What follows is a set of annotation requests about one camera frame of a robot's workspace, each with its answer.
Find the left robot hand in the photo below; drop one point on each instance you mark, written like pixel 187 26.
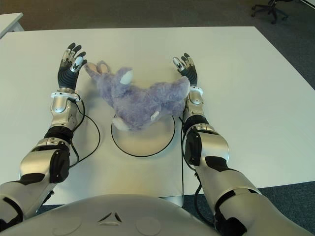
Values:
pixel 70 72

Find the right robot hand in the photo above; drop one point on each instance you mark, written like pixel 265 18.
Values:
pixel 188 68

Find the purple plush doll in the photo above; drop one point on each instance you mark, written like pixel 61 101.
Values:
pixel 145 100

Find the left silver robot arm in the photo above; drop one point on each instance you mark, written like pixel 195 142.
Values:
pixel 41 152

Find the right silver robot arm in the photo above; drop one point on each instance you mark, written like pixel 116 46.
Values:
pixel 214 147

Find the white plate black rim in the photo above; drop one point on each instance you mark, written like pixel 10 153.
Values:
pixel 145 142

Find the grey side desk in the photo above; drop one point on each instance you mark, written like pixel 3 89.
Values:
pixel 9 23

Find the black office chair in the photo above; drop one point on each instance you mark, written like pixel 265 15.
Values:
pixel 270 9

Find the white table leg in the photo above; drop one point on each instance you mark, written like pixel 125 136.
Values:
pixel 172 197

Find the grey robot torso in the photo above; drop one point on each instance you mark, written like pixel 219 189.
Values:
pixel 118 216

